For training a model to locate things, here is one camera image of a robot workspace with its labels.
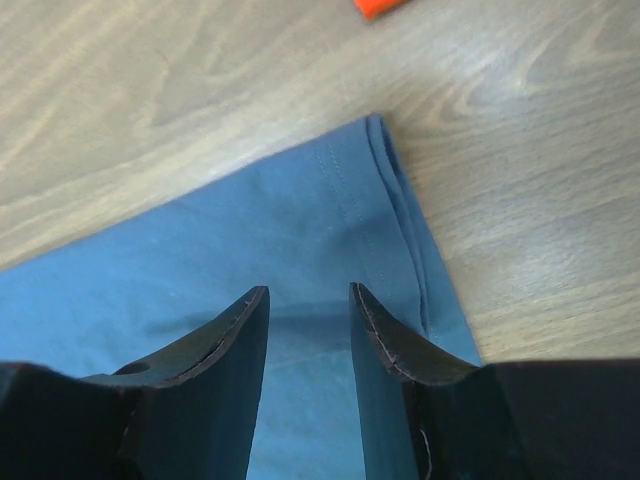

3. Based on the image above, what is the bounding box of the folded orange t-shirt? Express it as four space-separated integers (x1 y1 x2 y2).
353 0 405 21

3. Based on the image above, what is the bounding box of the grey-blue t-shirt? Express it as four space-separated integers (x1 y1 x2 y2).
1 115 480 479

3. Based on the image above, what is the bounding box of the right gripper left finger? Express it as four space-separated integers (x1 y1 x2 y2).
87 286 270 479

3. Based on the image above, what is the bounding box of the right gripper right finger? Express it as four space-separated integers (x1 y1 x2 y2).
350 283 530 479

